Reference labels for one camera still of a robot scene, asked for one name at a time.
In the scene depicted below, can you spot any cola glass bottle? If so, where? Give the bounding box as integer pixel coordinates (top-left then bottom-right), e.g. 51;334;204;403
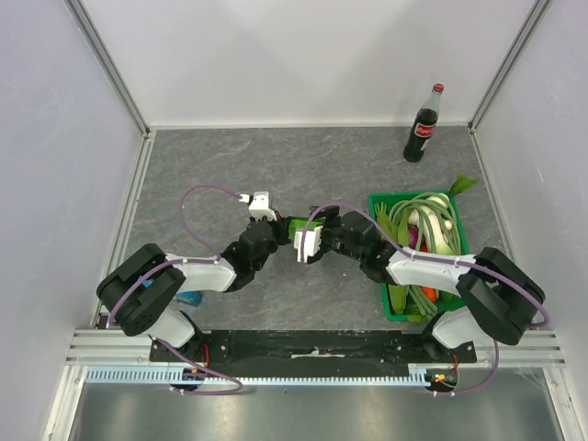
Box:
403;83;445;163

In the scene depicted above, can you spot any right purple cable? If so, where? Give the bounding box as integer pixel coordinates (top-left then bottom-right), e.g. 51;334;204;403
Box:
304;203;551;396

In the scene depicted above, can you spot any grey cable duct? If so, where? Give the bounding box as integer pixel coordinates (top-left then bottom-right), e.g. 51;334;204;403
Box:
85;366;430;387

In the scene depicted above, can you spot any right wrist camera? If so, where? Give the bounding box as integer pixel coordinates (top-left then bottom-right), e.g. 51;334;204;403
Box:
293;226;322;264

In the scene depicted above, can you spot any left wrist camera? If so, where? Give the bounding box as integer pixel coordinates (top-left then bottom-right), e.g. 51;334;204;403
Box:
239;191;277;221

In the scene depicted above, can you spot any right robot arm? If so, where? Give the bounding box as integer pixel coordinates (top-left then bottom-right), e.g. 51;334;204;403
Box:
295;203;549;362

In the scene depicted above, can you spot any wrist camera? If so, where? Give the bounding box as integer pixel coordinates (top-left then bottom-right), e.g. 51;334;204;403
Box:
293;226;322;264
239;191;277;221

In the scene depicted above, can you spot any green paper box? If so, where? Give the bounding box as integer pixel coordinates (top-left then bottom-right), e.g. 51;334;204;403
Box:
288;217;325;242

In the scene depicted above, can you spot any orange carrot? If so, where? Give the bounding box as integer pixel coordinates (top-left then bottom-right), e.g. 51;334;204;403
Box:
421;287;438;303

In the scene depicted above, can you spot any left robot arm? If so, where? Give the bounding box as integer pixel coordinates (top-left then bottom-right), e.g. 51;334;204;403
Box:
96;217;291;361

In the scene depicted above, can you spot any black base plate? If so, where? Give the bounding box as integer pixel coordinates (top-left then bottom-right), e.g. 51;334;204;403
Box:
179;330;477;377

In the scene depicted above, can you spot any green long beans bundle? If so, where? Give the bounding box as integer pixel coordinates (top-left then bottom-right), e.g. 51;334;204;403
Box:
387;192;462;322

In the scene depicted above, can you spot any purple onion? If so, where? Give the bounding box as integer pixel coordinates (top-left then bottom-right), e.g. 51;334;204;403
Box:
408;225;419;249

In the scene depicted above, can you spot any blue small box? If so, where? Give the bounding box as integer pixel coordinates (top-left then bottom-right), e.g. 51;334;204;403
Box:
175;291;203;307

